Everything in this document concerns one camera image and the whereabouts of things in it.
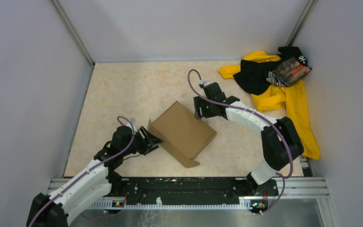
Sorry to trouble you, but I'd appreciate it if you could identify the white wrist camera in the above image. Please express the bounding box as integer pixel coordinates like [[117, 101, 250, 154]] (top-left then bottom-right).
[[199, 80, 212, 89], [126, 118, 138, 133]]

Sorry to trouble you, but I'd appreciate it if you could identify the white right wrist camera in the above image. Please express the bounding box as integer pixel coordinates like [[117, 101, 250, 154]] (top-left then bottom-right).
[[199, 80, 212, 89]]

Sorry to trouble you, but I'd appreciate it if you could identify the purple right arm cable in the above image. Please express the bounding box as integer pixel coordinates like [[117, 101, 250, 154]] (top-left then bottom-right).
[[187, 69, 294, 215]]

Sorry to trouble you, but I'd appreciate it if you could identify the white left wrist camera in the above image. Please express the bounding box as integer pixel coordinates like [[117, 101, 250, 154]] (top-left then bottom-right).
[[126, 118, 138, 133]]

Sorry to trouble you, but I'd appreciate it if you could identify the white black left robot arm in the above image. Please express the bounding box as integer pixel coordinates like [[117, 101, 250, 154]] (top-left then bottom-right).
[[26, 125, 164, 227]]

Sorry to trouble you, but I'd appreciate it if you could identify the black cloth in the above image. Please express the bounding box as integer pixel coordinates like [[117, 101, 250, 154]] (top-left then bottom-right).
[[233, 46, 303, 95]]

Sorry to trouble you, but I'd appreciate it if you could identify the brown cardboard box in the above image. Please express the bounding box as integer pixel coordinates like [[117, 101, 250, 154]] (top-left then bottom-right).
[[148, 101, 217, 168]]

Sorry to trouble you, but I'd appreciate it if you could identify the aluminium frame rail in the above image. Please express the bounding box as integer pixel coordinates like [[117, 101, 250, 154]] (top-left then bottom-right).
[[37, 177, 342, 227]]

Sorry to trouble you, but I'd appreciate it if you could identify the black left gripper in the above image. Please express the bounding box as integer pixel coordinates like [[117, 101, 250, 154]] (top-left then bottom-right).
[[122, 125, 164, 156]]

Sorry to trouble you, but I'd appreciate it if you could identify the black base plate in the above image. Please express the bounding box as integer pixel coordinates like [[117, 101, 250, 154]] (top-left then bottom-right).
[[108, 177, 279, 205]]

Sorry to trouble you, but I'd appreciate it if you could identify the patterned grey pouch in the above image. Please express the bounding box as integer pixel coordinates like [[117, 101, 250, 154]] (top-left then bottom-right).
[[266, 55, 312, 87]]

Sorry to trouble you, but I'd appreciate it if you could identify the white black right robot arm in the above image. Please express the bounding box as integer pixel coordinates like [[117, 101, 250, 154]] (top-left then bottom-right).
[[193, 81, 304, 195]]

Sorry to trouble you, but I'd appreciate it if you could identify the yellow cloth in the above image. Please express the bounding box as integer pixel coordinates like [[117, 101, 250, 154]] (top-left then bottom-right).
[[218, 51, 321, 160]]

